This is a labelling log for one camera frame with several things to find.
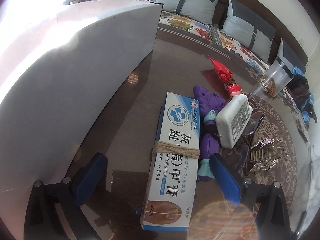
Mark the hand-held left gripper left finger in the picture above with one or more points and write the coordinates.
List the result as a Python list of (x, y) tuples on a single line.
[(91, 177)]

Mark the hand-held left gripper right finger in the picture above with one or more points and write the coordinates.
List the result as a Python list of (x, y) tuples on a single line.
[(226, 177)]

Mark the blue and white cream box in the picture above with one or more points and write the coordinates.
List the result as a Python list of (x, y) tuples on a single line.
[(172, 180)]

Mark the white lotion bottle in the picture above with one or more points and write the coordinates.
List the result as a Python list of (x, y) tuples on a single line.
[(235, 122)]

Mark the red foil packet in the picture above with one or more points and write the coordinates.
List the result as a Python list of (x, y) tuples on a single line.
[(221, 71)]

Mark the large white storage box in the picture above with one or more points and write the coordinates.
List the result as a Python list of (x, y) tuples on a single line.
[(75, 67)]

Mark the brown fish-patterned desktop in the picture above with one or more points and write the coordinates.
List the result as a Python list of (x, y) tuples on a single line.
[(175, 67)]

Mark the rhinestone bow hair clip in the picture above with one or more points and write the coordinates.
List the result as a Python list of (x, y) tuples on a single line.
[(267, 152)]

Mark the tan rubber band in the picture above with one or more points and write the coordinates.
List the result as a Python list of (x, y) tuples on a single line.
[(175, 151)]

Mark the clear eyeglasses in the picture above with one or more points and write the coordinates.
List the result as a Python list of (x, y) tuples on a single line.
[(258, 123)]

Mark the purple toy figure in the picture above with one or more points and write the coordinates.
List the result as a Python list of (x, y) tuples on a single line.
[(212, 102)]

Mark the black bag with blue cloth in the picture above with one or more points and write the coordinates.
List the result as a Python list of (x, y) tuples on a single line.
[(308, 110)]

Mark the clear jar with black lid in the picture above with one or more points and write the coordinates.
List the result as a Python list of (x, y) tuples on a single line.
[(275, 77)]

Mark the dark brown bag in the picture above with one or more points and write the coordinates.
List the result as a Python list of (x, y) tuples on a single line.
[(300, 92)]

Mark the floral sofa blanket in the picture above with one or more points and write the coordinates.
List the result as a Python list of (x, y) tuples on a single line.
[(190, 25)]

